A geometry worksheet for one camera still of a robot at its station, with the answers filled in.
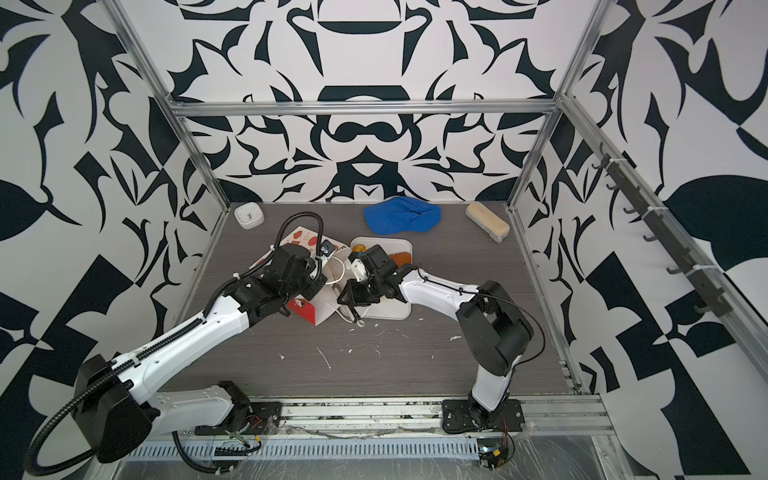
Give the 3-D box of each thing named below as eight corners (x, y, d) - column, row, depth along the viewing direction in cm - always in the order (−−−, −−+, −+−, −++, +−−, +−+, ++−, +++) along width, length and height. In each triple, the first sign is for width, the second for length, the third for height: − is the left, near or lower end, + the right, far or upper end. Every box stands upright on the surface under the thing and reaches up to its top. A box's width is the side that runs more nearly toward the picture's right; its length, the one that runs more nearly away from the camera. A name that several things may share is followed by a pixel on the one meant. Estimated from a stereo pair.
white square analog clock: (235, 229, 115) (229, 220, 110) (242, 212, 120) (237, 202, 116) (262, 229, 115) (257, 220, 110) (268, 212, 120) (263, 202, 116)
